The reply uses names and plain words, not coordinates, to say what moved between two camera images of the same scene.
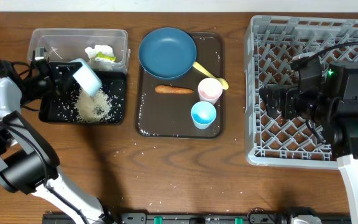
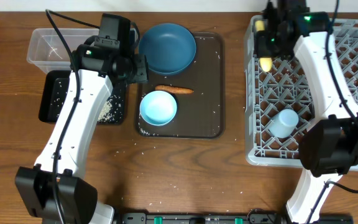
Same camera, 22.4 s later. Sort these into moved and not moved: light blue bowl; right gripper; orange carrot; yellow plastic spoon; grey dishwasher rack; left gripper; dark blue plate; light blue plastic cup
Moved: light blue plastic cup; right gripper; left gripper; light blue bowl; yellow plastic spoon
Not moved: grey dishwasher rack; dark blue plate; orange carrot
